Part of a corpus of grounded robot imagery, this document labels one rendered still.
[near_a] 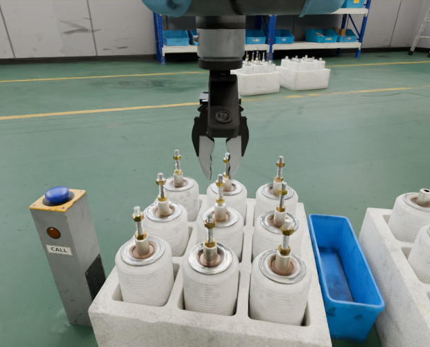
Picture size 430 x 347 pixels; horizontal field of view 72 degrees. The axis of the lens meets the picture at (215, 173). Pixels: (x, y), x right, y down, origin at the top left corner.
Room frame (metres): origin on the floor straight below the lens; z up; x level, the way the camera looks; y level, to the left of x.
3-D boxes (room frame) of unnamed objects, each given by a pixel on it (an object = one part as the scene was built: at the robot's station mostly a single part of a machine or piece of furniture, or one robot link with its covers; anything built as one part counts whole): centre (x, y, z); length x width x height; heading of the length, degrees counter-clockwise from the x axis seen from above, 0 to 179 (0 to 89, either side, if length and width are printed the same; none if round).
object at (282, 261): (0.35, -0.11, 0.26); 0.02 x 0.02 x 0.03
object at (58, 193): (0.46, 0.29, 0.32); 0.04 x 0.04 x 0.02
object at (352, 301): (0.53, -0.29, 0.06); 0.30 x 0.11 x 0.12; 172
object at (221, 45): (0.50, -0.01, 0.57); 0.08 x 0.08 x 0.05
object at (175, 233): (0.51, 0.11, 0.16); 0.10 x 0.10 x 0.18
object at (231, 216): (0.49, -0.01, 0.25); 0.08 x 0.08 x 0.01
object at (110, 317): (0.49, -0.01, 0.09); 0.39 x 0.39 x 0.18; 81
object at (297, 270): (0.35, -0.11, 0.25); 0.08 x 0.08 x 0.01
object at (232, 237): (0.49, -0.01, 0.16); 0.10 x 0.10 x 0.18
